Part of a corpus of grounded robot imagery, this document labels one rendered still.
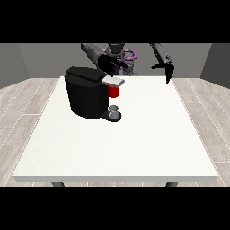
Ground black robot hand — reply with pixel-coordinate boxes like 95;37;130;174
97;53;129;77
150;62;175;85

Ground pale grey machine lid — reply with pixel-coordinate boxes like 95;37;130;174
101;75;126;88

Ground red pod holder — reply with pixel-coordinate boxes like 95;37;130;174
107;84;120;99

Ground black coffee machine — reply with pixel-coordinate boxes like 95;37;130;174
64;66;122;122

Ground small grey cup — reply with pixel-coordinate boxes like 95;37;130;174
108;104;120;119

